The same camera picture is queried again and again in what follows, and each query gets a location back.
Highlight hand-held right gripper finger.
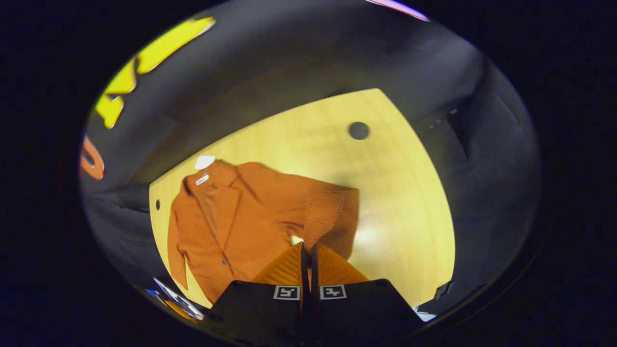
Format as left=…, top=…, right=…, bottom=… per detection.
left=199, top=242, right=306, bottom=347
left=310, top=242, right=426, bottom=347

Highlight rust orange knit cardigan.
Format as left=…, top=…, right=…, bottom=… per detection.
left=166, top=155, right=361, bottom=305

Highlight computer monitor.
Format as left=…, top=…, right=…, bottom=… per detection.
left=145, top=277, right=205, bottom=322

